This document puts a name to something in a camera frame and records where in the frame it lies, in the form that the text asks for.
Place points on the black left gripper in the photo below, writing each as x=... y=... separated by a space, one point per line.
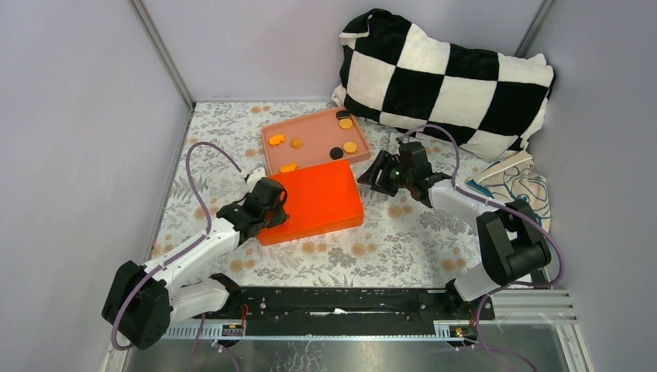
x=281 y=218

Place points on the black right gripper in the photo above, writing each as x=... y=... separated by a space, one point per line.
x=371 y=175

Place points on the orange box lid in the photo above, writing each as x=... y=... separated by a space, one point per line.
x=323 y=192

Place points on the pink cookie tray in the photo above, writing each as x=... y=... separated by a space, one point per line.
x=320 y=132

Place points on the orange cookie box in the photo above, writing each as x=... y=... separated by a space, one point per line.
x=296 y=229

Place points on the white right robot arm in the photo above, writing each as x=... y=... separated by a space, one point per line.
x=511 y=245

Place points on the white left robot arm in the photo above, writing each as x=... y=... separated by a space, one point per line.
x=169 y=277

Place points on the yellow round biscuit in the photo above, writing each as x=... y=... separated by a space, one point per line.
x=345 y=123
x=350 y=147

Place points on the orange fish cookie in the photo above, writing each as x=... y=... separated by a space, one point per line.
x=288 y=168
x=276 y=139

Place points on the swirl butter cookie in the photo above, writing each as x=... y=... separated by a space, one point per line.
x=296 y=143

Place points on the black white checkered pillow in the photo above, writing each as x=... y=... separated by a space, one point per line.
x=394 y=74

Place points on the beige blue printed cloth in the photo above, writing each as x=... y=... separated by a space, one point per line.
x=515 y=178

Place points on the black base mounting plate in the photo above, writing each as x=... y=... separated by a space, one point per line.
x=317 y=311

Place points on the aluminium frame rail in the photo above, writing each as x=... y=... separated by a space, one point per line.
x=514 y=307

